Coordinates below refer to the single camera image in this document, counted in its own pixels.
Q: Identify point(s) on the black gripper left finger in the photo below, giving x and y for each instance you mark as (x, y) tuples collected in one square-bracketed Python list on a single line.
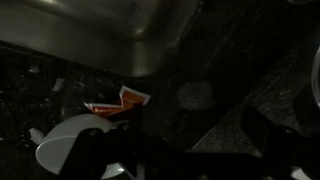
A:
[(136, 116)]

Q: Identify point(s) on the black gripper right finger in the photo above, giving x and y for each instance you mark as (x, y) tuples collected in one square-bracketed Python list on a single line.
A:
[(261, 133)]

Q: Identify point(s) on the stainless steel sink basin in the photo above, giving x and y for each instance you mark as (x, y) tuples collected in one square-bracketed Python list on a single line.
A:
[(100, 36)]

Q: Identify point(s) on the orange white sauce packet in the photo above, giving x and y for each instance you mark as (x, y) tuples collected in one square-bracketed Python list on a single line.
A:
[(131, 98)]

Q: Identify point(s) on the white plate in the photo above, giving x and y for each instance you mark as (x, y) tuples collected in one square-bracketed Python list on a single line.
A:
[(63, 143)]

